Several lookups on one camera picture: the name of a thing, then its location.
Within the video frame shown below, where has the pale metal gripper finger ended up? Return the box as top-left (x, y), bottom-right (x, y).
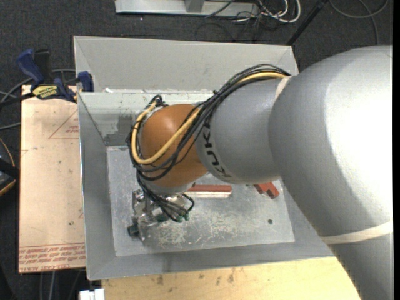
top-left (132, 212), bottom-right (159, 242)
top-left (131, 189), bottom-right (148, 219)

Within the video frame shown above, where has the red-brown flat block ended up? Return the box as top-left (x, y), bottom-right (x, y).
top-left (253, 182), bottom-right (281, 200)
top-left (186, 184), bottom-right (233, 199)

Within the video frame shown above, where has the grey metal bin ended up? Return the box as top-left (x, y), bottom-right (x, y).
top-left (73, 35), bottom-right (335, 281)

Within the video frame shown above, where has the brown cardboard board, red print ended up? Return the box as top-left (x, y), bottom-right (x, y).
top-left (18, 84), bottom-right (87, 274)

